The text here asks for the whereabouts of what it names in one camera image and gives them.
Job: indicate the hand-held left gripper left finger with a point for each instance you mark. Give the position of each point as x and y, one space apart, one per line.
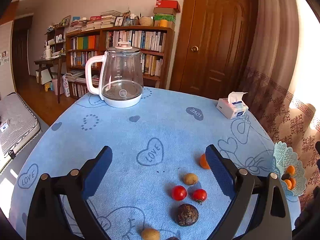
96 172

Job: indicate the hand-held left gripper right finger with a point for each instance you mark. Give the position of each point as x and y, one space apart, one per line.
220 172

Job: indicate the bumpy mandarin with stem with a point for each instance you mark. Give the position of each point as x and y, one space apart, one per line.
203 162

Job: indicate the light blue lattice basket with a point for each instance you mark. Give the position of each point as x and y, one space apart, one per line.
298 187

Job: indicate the red tomato with green calyx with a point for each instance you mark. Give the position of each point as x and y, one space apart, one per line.
199 195

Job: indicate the orange persimmon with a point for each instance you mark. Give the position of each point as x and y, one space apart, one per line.
293 182

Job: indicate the small mandarin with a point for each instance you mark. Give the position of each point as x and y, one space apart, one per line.
288 183

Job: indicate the dark wrinkled passion fruit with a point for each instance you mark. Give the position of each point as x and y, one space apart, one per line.
285 176

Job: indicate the red cherry tomato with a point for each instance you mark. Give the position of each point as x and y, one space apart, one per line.
179 192

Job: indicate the large smooth orange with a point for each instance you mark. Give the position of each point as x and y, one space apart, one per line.
290 169

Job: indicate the white tissue pack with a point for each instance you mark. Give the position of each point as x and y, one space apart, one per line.
230 108

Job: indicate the grey patterned mattress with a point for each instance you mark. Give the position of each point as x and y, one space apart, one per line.
17 122

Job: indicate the brown patterned curtain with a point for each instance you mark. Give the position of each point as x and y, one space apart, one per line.
275 80

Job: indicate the wooden desk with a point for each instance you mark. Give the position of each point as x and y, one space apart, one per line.
47 61

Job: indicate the brass door knob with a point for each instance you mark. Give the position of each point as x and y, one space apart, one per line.
194 48

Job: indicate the wooden bookshelf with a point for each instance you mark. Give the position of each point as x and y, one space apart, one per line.
170 55

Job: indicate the white thermos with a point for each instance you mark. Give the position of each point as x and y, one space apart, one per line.
47 53

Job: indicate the brown wooden door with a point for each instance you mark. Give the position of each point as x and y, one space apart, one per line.
220 42

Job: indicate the rows of shelved books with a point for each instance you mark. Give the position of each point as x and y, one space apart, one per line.
140 40

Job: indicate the wooden display shelf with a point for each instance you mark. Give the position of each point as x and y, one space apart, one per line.
56 38

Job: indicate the dark wooden door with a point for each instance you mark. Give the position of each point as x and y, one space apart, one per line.
21 50

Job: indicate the wide stack of books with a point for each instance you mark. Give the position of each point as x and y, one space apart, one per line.
80 25

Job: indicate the tall stack of books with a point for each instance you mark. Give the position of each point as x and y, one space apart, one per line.
110 18

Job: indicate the yellow cup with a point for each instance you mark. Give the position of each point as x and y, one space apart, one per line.
163 23

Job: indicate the woven basket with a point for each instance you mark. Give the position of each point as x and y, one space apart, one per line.
146 20

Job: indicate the green box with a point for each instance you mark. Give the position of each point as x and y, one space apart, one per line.
165 18

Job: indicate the brown cardboard box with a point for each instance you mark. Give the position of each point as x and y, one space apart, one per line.
163 11

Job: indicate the red box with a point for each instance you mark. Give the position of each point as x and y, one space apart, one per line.
167 4

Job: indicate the wall poster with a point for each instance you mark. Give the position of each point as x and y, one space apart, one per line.
3 57

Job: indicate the black picture frame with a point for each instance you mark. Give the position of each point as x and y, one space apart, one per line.
118 21

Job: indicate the wooden picture frame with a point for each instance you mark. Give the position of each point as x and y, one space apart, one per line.
66 20

